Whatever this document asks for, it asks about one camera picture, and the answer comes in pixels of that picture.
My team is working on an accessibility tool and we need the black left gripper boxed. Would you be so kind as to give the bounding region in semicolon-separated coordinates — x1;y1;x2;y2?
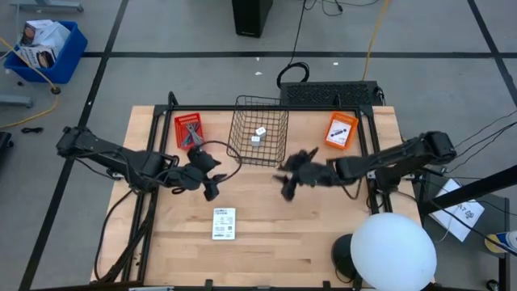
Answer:
169;145;227;202

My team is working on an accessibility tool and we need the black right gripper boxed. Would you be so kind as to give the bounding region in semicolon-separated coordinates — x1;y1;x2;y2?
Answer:
273;146;338;202

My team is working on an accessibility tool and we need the black wire basket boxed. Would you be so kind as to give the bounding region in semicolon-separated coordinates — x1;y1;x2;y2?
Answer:
225;95;290;168

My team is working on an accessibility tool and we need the white box with text label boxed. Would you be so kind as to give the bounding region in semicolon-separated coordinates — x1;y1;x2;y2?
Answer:
211;207;237;242

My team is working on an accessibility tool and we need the white box with product picture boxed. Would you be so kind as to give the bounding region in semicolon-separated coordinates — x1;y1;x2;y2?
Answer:
326;119;353;147

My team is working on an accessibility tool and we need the orange plastic basket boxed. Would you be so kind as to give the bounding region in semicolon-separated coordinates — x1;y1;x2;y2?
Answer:
323;112;359;151

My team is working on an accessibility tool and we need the blue plastic bin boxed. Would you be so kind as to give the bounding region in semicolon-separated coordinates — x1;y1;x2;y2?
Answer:
2;19;89;85

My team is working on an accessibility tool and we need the red plastic basket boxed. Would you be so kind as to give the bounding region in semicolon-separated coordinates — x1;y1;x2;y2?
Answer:
174;112;205;151

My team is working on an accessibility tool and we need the black perforated metal case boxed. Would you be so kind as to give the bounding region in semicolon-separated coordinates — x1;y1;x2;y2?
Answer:
278;80;385;108

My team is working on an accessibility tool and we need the black round lamp base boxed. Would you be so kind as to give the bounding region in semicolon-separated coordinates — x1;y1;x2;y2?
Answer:
330;233;361;284

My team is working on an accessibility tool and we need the white globe lamp shade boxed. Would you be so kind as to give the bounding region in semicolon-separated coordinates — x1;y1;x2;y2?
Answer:
350;213;438;291

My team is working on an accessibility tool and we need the black computer tower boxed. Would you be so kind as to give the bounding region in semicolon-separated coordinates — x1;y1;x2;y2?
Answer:
231;0;275;39

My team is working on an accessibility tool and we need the white paper sheet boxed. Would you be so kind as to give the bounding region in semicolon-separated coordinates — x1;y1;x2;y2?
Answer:
428;179;485;243

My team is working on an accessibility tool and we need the black diagonal bar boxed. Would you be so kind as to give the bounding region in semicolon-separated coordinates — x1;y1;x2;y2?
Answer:
418;164;517;217

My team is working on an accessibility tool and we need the grey metal stand foot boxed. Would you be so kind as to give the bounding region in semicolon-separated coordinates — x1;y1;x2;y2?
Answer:
11;0;85;13
0;95;34;108

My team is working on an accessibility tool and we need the dark side table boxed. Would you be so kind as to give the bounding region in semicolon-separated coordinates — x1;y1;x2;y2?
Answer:
415;175;510;291

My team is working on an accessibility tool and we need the white printed carton box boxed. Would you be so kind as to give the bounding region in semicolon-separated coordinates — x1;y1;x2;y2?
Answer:
15;44;57;70
18;19;72;57

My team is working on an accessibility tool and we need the yellow and blue roll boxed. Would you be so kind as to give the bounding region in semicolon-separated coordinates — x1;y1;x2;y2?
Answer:
484;230;517;255

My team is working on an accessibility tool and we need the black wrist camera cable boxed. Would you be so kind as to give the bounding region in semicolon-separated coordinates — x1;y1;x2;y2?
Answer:
196;140;243;185

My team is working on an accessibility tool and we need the black aluminium frame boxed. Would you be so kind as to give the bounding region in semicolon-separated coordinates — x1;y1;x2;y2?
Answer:
90;91;393;291

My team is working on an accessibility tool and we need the black coiled power cable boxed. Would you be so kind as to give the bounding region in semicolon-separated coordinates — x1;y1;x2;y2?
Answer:
276;0;311;89

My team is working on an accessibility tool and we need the yellow hanging cable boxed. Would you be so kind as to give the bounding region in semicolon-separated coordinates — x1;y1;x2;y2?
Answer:
0;37;61;129
361;0;391;81

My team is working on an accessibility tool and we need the thin black floor cable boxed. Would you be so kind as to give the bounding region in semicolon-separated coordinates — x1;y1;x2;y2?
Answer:
456;120;517;175
454;109;517;153

